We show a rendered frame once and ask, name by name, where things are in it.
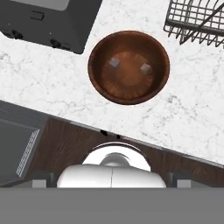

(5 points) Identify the dark grey appliance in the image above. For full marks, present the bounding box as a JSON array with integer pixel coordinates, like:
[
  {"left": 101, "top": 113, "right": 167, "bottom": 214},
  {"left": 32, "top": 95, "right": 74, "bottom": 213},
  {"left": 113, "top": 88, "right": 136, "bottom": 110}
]
[{"left": 0, "top": 100, "right": 49, "bottom": 186}]

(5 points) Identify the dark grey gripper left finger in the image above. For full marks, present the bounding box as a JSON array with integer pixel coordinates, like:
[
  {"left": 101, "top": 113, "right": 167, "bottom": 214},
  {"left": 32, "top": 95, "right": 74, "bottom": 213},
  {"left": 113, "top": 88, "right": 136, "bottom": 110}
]
[{"left": 17, "top": 171, "right": 57, "bottom": 189}]

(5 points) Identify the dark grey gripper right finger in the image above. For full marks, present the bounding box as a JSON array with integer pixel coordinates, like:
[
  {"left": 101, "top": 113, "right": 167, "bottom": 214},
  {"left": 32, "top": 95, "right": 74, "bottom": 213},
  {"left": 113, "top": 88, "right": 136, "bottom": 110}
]
[{"left": 166, "top": 171, "right": 210, "bottom": 189}]

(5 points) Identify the clear ice cube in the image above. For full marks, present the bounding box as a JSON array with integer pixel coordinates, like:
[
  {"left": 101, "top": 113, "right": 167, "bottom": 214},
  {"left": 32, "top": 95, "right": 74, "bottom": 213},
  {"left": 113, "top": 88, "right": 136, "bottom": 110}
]
[
  {"left": 108, "top": 56, "right": 122, "bottom": 68},
  {"left": 139, "top": 62, "right": 152, "bottom": 74}
]

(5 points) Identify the brown wooden bowl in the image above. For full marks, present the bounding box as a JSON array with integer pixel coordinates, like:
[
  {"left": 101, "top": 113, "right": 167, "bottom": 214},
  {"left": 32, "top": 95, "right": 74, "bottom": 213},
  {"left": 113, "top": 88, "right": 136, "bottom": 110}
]
[{"left": 87, "top": 30, "right": 171, "bottom": 106}]

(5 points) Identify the black cupboard handle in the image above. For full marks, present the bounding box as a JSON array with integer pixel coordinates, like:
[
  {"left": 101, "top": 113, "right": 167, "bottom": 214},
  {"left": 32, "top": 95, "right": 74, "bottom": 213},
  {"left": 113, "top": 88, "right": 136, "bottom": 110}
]
[{"left": 100, "top": 129, "right": 122, "bottom": 140}]

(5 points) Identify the dark wood cupboard front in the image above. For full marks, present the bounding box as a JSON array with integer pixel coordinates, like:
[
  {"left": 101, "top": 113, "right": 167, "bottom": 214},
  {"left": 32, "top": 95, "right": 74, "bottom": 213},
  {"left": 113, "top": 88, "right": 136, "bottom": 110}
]
[{"left": 26, "top": 116, "right": 224, "bottom": 188}]

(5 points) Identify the black wire dish rack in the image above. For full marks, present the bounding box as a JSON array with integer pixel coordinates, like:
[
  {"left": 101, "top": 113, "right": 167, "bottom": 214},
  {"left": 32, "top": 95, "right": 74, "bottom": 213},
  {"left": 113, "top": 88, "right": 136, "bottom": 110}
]
[{"left": 163, "top": 0, "right": 224, "bottom": 49}]

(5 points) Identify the white round thing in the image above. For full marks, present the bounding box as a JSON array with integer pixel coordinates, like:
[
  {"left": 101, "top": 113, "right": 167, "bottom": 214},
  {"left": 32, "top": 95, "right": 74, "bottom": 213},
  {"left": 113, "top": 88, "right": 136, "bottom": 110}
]
[{"left": 56, "top": 141, "right": 167, "bottom": 189}]

